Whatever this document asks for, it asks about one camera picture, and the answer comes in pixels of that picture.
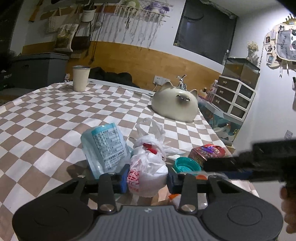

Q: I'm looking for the light blue snack pouch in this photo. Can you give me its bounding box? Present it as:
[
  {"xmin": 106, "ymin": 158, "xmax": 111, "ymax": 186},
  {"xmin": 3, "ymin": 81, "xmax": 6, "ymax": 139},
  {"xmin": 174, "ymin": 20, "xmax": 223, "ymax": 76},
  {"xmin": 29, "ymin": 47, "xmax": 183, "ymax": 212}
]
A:
[{"xmin": 81, "ymin": 123, "xmax": 132, "ymax": 179}]

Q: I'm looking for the white red plastic bag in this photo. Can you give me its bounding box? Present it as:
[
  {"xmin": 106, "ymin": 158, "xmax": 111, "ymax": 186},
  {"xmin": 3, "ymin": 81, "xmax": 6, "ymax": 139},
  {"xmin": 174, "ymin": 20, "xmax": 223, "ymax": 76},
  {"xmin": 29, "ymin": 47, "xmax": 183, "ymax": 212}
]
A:
[{"xmin": 126, "ymin": 118, "xmax": 185, "ymax": 197}]

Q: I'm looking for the teal plastic lid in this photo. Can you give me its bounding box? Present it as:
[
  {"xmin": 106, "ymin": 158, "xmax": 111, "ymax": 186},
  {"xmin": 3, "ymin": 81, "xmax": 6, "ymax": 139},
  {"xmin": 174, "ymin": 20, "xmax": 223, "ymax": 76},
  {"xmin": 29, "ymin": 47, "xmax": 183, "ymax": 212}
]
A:
[{"xmin": 173, "ymin": 157, "xmax": 202, "ymax": 173}]

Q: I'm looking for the plastic water bottle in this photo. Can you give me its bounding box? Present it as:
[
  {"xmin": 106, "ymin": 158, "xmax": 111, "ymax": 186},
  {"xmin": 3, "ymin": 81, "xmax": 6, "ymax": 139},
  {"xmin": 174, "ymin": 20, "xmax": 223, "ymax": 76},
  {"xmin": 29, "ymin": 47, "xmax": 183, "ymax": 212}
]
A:
[{"xmin": 206, "ymin": 80, "xmax": 218, "ymax": 103}]

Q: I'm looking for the glass fish tank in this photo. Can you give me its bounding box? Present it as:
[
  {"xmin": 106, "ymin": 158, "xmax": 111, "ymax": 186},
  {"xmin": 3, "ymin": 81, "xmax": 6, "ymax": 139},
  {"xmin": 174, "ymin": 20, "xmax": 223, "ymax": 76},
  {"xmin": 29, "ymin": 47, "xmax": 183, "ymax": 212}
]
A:
[{"xmin": 222, "ymin": 58, "xmax": 260, "ymax": 89}]

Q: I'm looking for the teal illustrated box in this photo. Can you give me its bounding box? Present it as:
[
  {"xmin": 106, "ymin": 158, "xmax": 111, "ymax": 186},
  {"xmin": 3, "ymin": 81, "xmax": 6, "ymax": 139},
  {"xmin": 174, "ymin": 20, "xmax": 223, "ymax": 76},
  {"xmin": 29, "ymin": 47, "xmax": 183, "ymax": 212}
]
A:
[{"xmin": 198, "ymin": 100, "xmax": 243, "ymax": 146}]

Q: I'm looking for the cream metal cup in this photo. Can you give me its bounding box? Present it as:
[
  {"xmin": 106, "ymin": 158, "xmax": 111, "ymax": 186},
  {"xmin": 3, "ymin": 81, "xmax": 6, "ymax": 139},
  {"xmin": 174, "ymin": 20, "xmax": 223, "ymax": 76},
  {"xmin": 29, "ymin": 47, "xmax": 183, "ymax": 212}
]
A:
[{"xmin": 72, "ymin": 65, "xmax": 91, "ymax": 92}]

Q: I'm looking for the red snack box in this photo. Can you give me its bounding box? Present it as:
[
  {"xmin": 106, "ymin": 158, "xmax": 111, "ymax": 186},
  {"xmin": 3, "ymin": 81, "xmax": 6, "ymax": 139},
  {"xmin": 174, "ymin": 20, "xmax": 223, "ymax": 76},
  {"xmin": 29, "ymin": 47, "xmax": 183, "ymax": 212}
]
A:
[{"xmin": 188, "ymin": 144, "xmax": 226, "ymax": 167}]

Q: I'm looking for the chrome faucet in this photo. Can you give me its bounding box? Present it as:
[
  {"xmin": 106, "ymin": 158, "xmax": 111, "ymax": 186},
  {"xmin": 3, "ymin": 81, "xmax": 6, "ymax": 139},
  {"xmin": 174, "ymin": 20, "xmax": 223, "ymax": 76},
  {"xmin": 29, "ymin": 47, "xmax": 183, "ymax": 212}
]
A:
[{"xmin": 177, "ymin": 74, "xmax": 187, "ymax": 91}]

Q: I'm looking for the dried flower vase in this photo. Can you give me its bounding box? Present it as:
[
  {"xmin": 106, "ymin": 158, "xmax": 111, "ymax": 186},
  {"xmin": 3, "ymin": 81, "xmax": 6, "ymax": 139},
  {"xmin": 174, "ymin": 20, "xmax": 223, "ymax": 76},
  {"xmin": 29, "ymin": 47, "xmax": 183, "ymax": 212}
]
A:
[{"xmin": 247, "ymin": 41, "xmax": 259, "ymax": 65}]

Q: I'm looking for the checkered tablecloth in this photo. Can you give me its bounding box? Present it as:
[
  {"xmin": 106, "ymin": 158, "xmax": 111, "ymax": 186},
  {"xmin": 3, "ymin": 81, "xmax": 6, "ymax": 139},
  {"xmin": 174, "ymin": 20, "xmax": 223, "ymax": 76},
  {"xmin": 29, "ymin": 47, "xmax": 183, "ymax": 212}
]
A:
[{"xmin": 1, "ymin": 83, "xmax": 223, "ymax": 240}]

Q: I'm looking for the cream cat shaped pot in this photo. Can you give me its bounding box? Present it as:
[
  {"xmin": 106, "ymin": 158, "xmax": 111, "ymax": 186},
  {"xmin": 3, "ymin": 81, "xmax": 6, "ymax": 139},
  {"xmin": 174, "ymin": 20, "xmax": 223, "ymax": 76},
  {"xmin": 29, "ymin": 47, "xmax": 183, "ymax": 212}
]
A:
[{"xmin": 151, "ymin": 81, "xmax": 199, "ymax": 123}]

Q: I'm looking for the grey storage bin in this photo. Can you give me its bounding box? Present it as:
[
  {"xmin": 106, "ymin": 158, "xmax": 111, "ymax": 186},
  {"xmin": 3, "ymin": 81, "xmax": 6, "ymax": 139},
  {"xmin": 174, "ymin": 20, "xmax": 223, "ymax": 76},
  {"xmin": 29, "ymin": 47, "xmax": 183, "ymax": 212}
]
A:
[{"xmin": 11, "ymin": 53, "xmax": 69, "ymax": 90}]

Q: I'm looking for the hanging tote bag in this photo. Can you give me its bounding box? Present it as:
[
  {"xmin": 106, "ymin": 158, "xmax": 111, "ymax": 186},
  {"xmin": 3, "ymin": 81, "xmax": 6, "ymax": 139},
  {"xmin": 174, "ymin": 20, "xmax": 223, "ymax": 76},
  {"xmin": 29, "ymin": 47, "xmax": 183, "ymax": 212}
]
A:
[{"xmin": 55, "ymin": 24, "xmax": 79, "ymax": 53}]

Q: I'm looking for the dark window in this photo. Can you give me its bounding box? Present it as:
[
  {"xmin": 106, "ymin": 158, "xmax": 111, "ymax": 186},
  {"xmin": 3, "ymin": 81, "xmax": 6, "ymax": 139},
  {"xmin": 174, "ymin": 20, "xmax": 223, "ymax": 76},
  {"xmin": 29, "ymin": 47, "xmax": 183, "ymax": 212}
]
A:
[{"xmin": 174, "ymin": 1, "xmax": 238, "ymax": 64}]

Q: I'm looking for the white drawer organizer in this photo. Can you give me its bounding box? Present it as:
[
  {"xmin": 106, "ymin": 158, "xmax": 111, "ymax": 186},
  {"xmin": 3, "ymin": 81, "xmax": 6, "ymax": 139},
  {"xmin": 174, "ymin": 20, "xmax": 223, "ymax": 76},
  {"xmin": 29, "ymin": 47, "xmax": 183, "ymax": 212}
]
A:
[{"xmin": 212, "ymin": 75, "xmax": 256, "ymax": 122}]

